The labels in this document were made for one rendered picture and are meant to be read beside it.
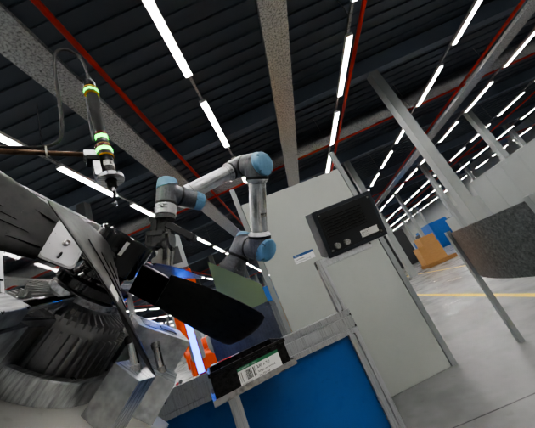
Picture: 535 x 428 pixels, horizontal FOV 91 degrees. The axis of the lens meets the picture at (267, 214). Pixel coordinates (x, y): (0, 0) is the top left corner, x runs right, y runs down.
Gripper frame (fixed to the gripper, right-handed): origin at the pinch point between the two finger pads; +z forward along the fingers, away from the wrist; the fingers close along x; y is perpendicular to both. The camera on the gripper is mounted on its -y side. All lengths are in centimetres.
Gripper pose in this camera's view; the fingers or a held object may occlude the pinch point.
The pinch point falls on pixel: (168, 272)
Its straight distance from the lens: 96.0
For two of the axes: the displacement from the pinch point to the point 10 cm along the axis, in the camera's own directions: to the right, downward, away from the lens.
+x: -0.1, -3.6, -9.3
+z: 0.9, 9.3, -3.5
